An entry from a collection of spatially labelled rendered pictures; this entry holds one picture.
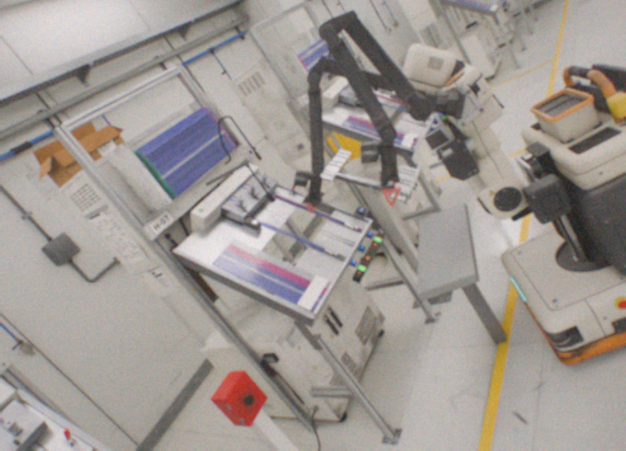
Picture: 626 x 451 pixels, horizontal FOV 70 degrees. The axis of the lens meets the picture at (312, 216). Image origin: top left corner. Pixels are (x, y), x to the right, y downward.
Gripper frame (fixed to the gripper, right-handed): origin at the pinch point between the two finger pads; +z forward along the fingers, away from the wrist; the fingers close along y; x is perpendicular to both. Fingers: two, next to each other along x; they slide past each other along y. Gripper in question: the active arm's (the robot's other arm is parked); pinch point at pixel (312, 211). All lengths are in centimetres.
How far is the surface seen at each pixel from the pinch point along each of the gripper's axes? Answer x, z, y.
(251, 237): -20.8, 10.5, 21.7
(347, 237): 19.3, 10.8, -3.5
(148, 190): -64, -10, 38
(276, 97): -74, 4, -96
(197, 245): -38, 10, 39
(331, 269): 20.8, 10.9, 20.2
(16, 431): -32, 2, 134
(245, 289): -7, 11, 49
